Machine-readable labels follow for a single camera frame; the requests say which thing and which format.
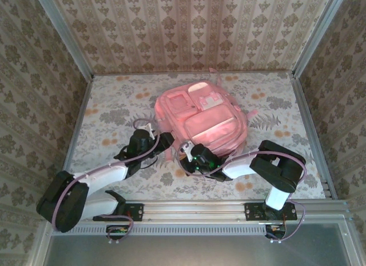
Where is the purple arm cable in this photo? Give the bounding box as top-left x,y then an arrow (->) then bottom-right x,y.
53,118 -> 161,246
176,145 -> 308,245

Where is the long aluminium base rail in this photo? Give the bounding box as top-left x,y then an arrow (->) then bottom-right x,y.
42,199 -> 350,221

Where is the black connector board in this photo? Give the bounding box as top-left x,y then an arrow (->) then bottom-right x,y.
264,223 -> 287,240
105,224 -> 129,240

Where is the grey metal panel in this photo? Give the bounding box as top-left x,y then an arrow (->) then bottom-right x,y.
42,221 -> 354,266

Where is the aluminium table side rail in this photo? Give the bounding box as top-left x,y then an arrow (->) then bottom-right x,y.
54,73 -> 94,201
291,73 -> 337,200

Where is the grey slotted cable duct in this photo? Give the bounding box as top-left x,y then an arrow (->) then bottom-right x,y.
52,224 -> 271,236

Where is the pink backpack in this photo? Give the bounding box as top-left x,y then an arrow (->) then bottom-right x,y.
154,68 -> 260,164

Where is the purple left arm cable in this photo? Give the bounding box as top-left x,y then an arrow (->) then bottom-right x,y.
53,118 -> 161,246

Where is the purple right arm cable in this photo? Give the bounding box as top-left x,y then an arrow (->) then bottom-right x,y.
176,145 -> 308,245

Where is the aluminium frame post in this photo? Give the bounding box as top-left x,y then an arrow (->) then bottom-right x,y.
37,0 -> 95,80
291,0 -> 344,78

